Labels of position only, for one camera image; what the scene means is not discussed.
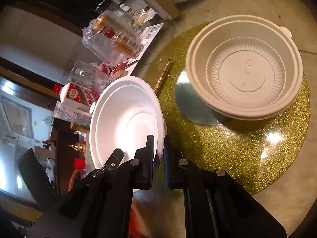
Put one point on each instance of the small gold ornament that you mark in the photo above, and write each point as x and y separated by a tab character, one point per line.
80	147

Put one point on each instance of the green round turntable base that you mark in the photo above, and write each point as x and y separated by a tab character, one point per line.
192	107

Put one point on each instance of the red capped white bottle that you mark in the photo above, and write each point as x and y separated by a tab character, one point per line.
75	96

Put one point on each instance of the cream plastic ribbed bowl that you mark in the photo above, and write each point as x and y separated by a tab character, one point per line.
245	67

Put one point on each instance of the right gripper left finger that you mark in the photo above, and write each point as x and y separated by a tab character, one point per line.
137	173

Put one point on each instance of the gold foil stick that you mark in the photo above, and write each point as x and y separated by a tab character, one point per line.
162	76

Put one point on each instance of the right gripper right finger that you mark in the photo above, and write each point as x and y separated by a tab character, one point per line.
179	172

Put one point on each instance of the clear plastic bag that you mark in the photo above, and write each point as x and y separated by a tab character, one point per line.
104	50

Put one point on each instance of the gold glitter round placemat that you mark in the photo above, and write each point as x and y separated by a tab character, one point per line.
254	153

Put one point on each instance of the large white foam bowl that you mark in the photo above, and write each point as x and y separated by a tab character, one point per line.
125	114

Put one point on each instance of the clear glass pitcher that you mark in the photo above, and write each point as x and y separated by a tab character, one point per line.
88	77

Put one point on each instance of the white printed paper sheet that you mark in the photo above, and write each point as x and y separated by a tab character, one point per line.
147	38

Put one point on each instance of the amber liquid glass bottle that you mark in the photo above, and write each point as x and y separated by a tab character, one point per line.
118	33

